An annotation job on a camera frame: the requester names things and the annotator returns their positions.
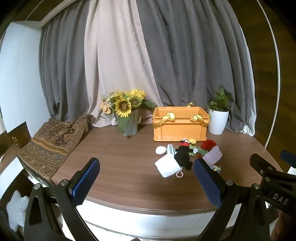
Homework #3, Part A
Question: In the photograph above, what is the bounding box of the sunflower bouquet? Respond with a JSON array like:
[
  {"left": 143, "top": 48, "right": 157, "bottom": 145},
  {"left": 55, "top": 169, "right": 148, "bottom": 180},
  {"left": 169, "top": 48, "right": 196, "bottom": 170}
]
[{"left": 100, "top": 89, "right": 156, "bottom": 118}]

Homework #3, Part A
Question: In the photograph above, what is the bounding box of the black plush toy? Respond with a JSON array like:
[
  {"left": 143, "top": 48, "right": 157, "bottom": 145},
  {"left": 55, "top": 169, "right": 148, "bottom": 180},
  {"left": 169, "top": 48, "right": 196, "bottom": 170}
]
[{"left": 174, "top": 138, "right": 195, "bottom": 171}]

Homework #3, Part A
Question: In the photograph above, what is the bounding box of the beige curtain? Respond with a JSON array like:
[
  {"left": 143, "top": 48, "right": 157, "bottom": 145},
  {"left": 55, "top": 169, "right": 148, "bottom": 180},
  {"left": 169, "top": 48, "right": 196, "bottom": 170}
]
[{"left": 84, "top": 0, "right": 162, "bottom": 128}]

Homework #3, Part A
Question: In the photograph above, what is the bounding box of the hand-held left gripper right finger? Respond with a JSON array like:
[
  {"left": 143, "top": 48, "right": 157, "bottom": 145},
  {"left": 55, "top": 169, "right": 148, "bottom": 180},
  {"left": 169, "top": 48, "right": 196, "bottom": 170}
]
[{"left": 193, "top": 158, "right": 271, "bottom": 241}]

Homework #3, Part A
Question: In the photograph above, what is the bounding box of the brown patterned cloth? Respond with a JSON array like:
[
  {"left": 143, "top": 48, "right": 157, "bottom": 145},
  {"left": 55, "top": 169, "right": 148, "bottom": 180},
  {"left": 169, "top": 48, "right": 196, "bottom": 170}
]
[{"left": 18, "top": 115, "right": 94, "bottom": 180}]

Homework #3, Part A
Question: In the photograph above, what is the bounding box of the grey curtain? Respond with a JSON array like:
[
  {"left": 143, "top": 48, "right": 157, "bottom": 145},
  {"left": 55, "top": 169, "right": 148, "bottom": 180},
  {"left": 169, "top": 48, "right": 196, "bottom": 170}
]
[
  {"left": 38, "top": 0, "right": 100, "bottom": 121},
  {"left": 136, "top": 0, "right": 255, "bottom": 133}
]

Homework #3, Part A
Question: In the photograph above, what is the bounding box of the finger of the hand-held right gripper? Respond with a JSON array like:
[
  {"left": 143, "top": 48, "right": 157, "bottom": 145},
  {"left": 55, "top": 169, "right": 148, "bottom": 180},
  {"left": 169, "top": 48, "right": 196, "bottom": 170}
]
[
  {"left": 250, "top": 153, "right": 286, "bottom": 186},
  {"left": 280, "top": 149, "right": 296, "bottom": 168}
]

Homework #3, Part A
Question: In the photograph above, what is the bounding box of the white plant pot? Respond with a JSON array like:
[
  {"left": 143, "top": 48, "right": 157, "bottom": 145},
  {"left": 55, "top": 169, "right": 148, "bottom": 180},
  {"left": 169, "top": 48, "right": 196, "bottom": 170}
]
[{"left": 208, "top": 108, "right": 229, "bottom": 135}]

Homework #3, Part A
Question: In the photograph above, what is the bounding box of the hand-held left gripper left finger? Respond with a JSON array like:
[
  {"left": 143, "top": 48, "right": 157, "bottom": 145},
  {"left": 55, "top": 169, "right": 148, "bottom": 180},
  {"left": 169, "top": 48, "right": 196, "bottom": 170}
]
[{"left": 24, "top": 158, "right": 100, "bottom": 241}]

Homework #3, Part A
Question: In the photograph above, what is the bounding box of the orange plastic crate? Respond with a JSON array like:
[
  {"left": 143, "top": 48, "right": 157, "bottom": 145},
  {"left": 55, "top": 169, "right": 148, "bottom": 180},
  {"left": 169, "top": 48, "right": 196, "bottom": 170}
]
[{"left": 152, "top": 106, "right": 211, "bottom": 142}]

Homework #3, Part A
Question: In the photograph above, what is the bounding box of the lavender knitted pouch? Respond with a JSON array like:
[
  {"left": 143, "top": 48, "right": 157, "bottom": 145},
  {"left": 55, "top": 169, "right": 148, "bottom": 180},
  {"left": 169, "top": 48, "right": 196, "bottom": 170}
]
[{"left": 202, "top": 146, "right": 222, "bottom": 166}]

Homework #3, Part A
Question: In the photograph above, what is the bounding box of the green potted plant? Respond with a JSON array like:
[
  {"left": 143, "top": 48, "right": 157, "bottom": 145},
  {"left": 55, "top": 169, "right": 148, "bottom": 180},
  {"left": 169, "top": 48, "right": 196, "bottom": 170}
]
[{"left": 206, "top": 88, "right": 235, "bottom": 112}]

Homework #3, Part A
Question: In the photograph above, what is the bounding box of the white cushion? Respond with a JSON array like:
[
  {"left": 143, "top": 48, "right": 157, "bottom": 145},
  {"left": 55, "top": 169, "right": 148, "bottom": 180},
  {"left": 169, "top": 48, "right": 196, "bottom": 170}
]
[{"left": 6, "top": 190, "right": 30, "bottom": 232}]

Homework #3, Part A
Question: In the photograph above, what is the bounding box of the green yellow plush toy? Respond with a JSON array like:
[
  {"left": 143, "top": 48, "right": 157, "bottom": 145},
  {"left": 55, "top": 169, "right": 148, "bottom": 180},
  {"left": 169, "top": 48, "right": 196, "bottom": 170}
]
[{"left": 188, "top": 138, "right": 208, "bottom": 159}]

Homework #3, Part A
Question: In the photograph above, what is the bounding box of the white sheer curtain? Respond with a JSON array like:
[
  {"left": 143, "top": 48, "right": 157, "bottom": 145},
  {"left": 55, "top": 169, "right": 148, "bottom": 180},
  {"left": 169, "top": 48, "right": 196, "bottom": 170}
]
[{"left": 238, "top": 23, "right": 256, "bottom": 138}]

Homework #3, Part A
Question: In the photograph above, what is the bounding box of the grey ribbed vase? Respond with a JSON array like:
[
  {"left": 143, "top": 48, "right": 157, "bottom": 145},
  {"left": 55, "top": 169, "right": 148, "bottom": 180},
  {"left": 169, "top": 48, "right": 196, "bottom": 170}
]
[{"left": 117, "top": 109, "right": 140, "bottom": 136}]

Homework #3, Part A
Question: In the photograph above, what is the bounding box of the red fluffy ball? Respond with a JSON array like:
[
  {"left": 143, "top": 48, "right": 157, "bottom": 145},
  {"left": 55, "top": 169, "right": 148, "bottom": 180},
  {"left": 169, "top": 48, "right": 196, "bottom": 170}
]
[{"left": 200, "top": 140, "right": 217, "bottom": 153}]

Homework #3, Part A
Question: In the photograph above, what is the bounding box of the white pouch with pink clip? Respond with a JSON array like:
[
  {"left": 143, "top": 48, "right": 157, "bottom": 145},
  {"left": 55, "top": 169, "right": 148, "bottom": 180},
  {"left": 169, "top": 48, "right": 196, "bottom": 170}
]
[{"left": 154, "top": 154, "right": 185, "bottom": 178}]

